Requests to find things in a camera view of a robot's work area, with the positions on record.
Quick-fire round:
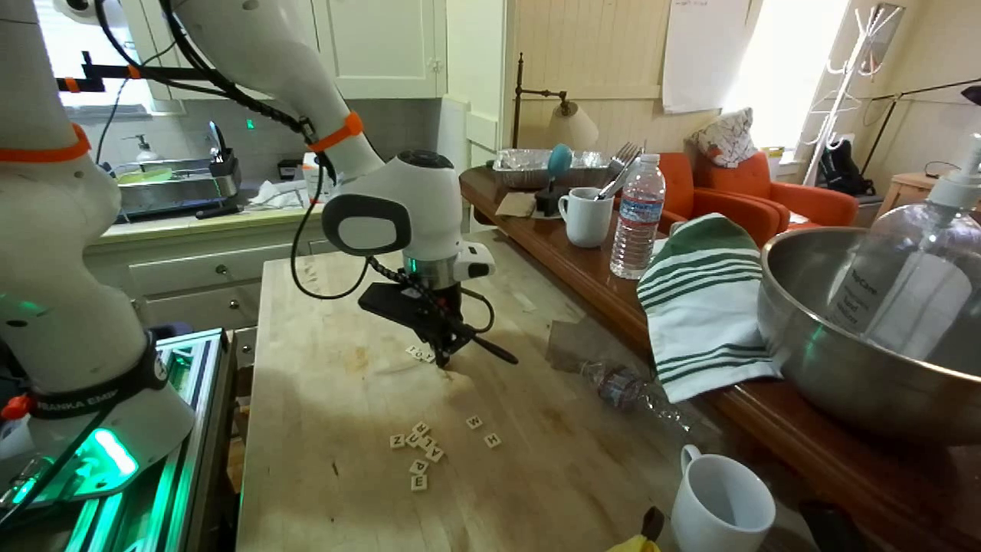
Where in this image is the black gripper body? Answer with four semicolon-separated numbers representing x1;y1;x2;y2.
413;278;475;336

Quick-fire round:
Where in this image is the brown paper sheet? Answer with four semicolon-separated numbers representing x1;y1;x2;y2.
494;189;543;222

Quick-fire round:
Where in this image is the white ceramic mug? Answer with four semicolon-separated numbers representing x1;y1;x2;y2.
554;184;619;250
668;441;779;552

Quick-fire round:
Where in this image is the aluminium foil tray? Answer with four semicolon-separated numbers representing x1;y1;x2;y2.
490;146;615;176

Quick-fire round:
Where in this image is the crushed clear plastic bottle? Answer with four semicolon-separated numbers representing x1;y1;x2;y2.
580;360;676;417

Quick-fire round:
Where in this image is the blue fan object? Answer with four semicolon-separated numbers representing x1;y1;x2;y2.
533;142;576;222

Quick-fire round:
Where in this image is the white crumpled rag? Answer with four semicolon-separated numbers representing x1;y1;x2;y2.
247;179;308;212

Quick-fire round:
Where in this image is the metal spoon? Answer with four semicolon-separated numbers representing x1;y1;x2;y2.
593;169;629;201

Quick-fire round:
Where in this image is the clear plastic water bottle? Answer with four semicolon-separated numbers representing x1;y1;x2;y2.
608;151;668;282

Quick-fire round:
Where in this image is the floor lamp beige shade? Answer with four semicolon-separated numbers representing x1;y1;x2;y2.
510;51;603;155

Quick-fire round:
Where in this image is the beige drawer cabinet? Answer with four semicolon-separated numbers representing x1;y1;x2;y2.
78;209;356;334

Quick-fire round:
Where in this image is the green striped white towel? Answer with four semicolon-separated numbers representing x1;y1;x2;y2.
635;212;786;404

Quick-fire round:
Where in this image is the black kitchen faucet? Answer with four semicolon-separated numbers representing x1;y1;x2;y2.
202;120;246;209

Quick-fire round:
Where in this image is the steel kitchen sink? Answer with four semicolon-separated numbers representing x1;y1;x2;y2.
115;162;226;223

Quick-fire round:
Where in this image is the orange armchair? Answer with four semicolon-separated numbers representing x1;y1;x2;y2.
653;151;861;248

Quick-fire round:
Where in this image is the patterned cushion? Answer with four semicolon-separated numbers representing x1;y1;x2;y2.
683;103;759;172

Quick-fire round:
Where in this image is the large steel mixing bowl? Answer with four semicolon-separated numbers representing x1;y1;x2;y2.
756;223;981;444

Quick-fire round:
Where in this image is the black metal boom stand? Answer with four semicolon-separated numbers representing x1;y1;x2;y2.
56;49;208;102

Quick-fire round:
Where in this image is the black bag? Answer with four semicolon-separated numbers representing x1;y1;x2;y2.
816;136;877;196

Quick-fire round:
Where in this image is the dark brown wooden table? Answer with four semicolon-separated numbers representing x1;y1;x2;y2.
458;164;981;552

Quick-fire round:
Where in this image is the white coat rack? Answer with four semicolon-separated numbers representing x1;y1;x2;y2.
800;0;906;188

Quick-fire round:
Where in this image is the clear soap pump bottle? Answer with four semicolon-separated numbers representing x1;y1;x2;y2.
822;133;981;361

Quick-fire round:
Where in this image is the small wooden side table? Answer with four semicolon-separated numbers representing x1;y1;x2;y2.
884;169;938;212

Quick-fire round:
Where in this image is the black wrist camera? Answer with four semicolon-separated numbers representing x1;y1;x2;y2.
356;282;445;331

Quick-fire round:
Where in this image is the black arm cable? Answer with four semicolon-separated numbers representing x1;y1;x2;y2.
89;0;521;368

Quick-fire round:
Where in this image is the small orange velcro strap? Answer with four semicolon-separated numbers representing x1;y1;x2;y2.
303;106;369;155

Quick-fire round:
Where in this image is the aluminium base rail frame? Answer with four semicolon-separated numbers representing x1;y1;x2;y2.
0;326;236;552

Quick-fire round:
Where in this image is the white hanging wall paper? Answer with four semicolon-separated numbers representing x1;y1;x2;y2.
660;0;753;115

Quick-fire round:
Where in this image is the large orange velcro strap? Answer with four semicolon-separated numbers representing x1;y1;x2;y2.
0;120;91;164

